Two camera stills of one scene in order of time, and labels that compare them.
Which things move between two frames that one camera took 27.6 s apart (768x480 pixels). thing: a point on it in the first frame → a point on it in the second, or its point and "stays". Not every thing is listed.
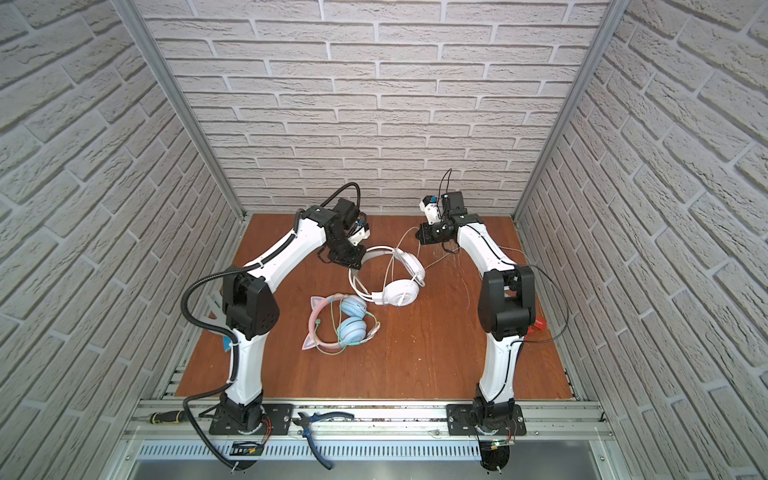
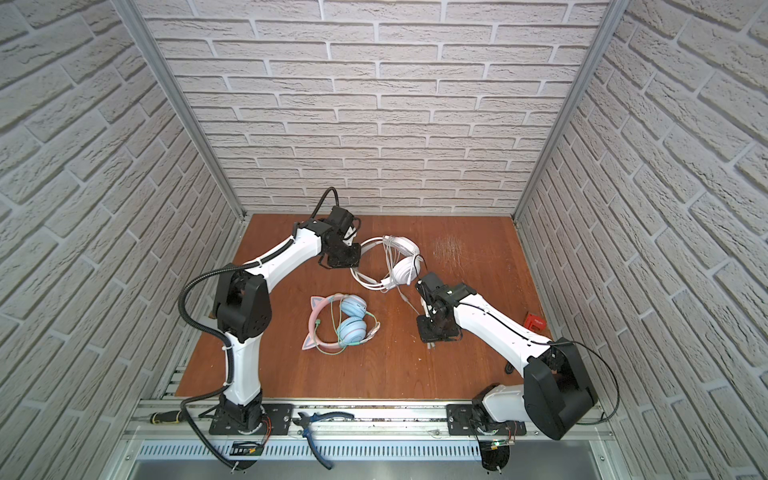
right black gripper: [427, 237] → [426, 335]
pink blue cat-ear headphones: [352, 327] stays
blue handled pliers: [305, 422] stays
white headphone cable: [448, 256] → [391, 284]
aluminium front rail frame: [380, 431] stays
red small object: [539, 323] stays
